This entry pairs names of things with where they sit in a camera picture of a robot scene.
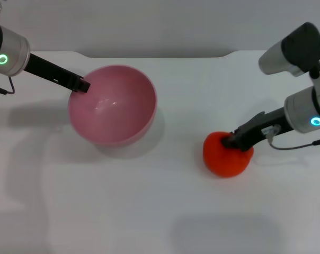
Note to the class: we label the orange plush fruit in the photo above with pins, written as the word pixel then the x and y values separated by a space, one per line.
pixel 226 164

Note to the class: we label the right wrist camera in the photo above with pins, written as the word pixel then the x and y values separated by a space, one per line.
pixel 295 50

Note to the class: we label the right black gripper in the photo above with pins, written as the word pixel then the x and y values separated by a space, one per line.
pixel 263 127

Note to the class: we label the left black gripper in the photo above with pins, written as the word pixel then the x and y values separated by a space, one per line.
pixel 48 71

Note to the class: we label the pink bowl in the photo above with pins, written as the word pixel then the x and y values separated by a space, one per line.
pixel 115 119

